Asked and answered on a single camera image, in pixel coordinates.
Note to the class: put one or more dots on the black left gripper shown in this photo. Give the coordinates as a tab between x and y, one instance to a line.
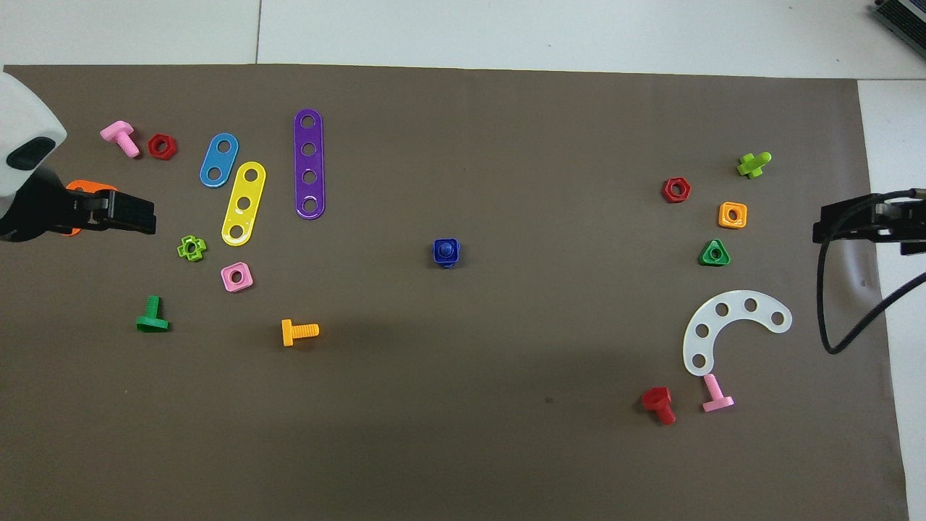
36	210

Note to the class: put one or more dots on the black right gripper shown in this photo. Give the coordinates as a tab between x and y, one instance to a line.
915	242

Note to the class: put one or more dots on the blue square plastic nut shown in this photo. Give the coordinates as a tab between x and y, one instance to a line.
438	253

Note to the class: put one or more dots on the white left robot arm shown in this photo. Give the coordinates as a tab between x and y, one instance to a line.
22	108

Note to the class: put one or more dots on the orange heart-shaped plastic plate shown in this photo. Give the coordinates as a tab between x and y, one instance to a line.
90	186

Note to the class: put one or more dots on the pink plastic bolt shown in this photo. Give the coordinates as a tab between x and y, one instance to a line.
712	386
118	132

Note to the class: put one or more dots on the light green cross nut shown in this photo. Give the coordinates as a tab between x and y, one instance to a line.
181	250

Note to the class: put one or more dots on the red hexagonal plastic nut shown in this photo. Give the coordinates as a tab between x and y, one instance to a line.
666	189
163	137

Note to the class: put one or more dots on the dark green plastic bolt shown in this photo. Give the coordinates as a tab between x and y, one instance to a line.
153	307

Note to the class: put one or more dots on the blue two-hole plastic plate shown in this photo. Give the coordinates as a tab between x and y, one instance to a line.
218	161

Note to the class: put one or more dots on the light green cross-head bolt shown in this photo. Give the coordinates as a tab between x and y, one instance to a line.
752	166

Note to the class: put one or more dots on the yellow three-hole plastic plate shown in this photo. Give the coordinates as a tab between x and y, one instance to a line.
247	189

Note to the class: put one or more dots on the pink square plastic nut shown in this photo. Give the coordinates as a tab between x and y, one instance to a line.
228	282

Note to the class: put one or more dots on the orange square plastic nut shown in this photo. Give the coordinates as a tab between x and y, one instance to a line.
723	215

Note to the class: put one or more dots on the white curved five-hole plate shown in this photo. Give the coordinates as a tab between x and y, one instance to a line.
735	302

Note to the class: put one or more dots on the green triangular plastic nut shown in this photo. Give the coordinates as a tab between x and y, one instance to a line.
705	259

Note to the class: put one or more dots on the purple four-hole plastic plate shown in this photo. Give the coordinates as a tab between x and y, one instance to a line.
309	163

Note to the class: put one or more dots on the dark ribbed device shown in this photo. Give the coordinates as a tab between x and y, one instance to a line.
904	14

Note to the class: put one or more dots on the orange plastic bolt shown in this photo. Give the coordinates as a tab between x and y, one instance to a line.
288	333

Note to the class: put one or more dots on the red plastic bolt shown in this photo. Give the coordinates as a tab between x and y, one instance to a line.
656	397

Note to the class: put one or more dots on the brown table mat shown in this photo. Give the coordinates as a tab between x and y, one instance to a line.
463	398

